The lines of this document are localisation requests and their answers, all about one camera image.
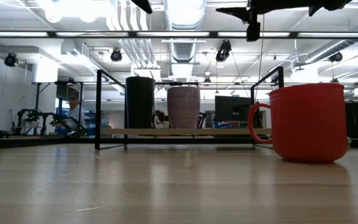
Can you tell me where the background robot rig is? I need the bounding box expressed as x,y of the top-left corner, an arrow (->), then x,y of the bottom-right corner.
12,80 -> 88,138

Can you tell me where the tall black cup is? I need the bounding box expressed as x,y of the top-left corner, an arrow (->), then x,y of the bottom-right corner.
125,76 -> 156,129

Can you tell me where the black metal shelf, wood board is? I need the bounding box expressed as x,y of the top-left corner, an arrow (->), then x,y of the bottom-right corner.
94,65 -> 285,151

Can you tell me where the black aluminium rig frame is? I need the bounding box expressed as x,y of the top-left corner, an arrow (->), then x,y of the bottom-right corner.
0,30 -> 358,151

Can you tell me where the red mug with handle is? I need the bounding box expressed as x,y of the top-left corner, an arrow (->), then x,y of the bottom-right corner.
247,82 -> 349,164

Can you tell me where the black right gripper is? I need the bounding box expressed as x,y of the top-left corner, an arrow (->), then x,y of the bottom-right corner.
215,0 -> 353,42

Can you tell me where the black computer monitor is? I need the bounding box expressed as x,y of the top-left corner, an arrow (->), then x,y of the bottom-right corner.
214,95 -> 253,123

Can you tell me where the ribbed lilac cup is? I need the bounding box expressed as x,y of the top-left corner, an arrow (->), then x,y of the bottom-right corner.
167,86 -> 201,129

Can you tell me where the person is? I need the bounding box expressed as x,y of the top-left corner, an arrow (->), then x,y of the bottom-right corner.
56,95 -> 86,131

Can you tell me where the black ceiling-mounted camera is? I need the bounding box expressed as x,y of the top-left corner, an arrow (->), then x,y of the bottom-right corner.
4,52 -> 19,68
328,51 -> 344,63
214,39 -> 232,63
109,47 -> 123,63

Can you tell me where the silver ventilation duct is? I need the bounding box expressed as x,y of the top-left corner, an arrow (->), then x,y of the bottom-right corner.
163,0 -> 208,80

